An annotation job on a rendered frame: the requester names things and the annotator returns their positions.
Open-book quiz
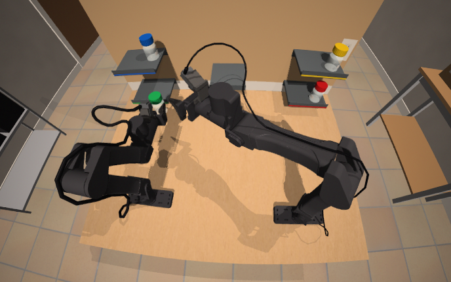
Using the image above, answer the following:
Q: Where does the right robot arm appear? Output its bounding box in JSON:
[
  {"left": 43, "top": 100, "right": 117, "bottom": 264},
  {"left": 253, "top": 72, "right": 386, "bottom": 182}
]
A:
[{"left": 208, "top": 82, "right": 364, "bottom": 226}]

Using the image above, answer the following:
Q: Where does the white bottle with green cap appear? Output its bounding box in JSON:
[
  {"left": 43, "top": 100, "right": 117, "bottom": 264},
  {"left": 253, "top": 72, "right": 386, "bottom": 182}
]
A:
[{"left": 148, "top": 91, "right": 164, "bottom": 114}]

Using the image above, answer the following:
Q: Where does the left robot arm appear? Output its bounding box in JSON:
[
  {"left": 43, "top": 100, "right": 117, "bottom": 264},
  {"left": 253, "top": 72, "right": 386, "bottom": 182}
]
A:
[{"left": 58, "top": 115, "right": 173, "bottom": 208}]

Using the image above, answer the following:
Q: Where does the white bottle with yellow cap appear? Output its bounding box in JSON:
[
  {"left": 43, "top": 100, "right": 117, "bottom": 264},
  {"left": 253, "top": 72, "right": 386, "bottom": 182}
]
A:
[{"left": 324, "top": 43, "right": 349, "bottom": 72}]

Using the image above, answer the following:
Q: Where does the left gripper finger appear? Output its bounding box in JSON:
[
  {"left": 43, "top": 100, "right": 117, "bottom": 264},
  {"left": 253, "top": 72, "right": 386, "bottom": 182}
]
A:
[{"left": 158, "top": 103, "right": 167, "bottom": 119}]

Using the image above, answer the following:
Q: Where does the clear glass bottle with blue cap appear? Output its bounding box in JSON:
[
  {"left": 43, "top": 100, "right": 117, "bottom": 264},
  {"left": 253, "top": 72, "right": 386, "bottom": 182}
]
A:
[{"left": 139, "top": 33, "right": 159, "bottom": 62}]

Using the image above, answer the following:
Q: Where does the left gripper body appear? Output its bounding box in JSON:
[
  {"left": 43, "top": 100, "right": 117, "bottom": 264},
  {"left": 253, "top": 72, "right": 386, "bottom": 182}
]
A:
[{"left": 139, "top": 108, "right": 167, "bottom": 133}]

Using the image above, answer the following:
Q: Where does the white bottle with red cap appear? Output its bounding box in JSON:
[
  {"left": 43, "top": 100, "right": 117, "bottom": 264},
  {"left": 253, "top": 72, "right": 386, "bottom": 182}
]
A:
[{"left": 309, "top": 80, "right": 328, "bottom": 103}]

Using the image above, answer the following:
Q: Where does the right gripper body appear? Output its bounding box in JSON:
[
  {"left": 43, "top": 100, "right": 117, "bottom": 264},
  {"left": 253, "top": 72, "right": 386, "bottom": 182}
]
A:
[{"left": 177, "top": 70, "right": 212, "bottom": 122}]

